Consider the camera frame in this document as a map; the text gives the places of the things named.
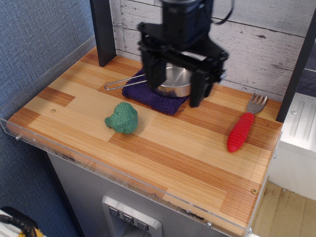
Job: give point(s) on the dark right frame post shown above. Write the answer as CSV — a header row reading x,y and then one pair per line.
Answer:
x,y
298,69

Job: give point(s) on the stainless steel pot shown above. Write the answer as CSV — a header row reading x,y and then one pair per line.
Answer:
x,y
177,82

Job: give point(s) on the grey toy fridge cabinet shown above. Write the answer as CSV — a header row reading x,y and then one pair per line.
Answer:
x,y
85,189

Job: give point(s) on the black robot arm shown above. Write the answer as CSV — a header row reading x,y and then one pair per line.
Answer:
x,y
185,3

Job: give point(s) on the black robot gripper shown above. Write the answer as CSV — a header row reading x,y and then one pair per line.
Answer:
x,y
182,40

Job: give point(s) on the silver dispenser button panel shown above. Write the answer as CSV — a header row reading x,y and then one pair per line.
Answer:
x,y
124,220

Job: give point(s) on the white ribbed side unit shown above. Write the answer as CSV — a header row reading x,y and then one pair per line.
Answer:
x,y
293,165

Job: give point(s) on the red handled metal fork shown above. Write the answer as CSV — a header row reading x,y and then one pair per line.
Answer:
x,y
239,133

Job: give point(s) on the clear acrylic table guard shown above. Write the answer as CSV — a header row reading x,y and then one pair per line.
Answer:
x,y
180,161

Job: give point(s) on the purple knitted cloth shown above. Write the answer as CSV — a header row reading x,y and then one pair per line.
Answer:
x,y
143,94

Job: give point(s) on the yellow black object corner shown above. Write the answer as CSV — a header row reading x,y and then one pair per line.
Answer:
x,y
13,227

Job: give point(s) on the green toy broccoli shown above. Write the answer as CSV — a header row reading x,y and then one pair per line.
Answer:
x,y
124,119

